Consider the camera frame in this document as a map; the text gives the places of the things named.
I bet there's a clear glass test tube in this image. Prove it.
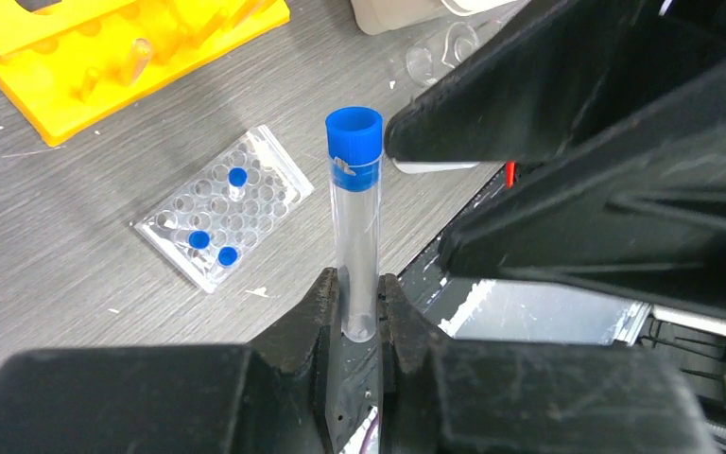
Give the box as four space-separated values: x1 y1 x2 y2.
118 38 154 86

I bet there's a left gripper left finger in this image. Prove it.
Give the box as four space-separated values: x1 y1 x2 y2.
0 268 339 453

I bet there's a beige plastic bin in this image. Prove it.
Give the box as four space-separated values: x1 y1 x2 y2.
350 0 514 35

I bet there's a red capped wash bottle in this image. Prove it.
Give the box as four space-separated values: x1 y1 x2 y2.
385 160 506 192

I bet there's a clear acrylic tube rack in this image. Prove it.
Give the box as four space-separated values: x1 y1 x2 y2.
133 125 314 293

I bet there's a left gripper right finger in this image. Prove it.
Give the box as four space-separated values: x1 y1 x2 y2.
378 274 717 453

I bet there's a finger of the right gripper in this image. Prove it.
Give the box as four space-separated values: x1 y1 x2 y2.
385 1 726 163
439 61 726 320

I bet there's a yellow test tube rack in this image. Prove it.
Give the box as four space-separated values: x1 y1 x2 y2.
0 0 290 146

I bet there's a blue capped tube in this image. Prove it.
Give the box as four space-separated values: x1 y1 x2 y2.
228 166 248 201
186 230 211 258
325 106 383 343
216 246 239 268

